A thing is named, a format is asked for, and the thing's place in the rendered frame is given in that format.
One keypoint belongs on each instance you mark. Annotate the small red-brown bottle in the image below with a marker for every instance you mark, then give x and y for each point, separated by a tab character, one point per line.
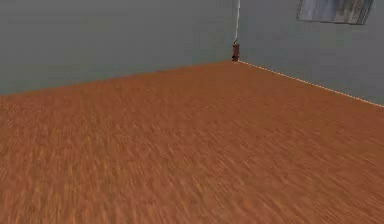
235	52

